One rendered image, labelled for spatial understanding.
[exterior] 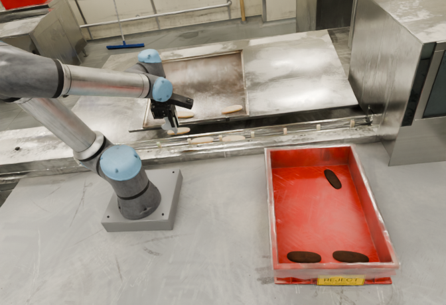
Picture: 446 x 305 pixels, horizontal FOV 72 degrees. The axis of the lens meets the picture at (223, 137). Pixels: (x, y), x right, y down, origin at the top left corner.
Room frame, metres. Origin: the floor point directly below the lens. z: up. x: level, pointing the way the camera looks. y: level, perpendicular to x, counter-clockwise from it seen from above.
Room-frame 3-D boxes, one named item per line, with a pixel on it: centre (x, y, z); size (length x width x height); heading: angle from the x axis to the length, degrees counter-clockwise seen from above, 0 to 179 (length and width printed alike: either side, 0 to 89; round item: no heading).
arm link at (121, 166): (0.75, 0.34, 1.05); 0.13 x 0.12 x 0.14; 44
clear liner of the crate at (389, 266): (0.59, -0.26, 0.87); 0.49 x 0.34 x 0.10; 169
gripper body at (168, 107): (1.06, 0.21, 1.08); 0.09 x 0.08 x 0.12; 83
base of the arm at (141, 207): (0.74, 0.34, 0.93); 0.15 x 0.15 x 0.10
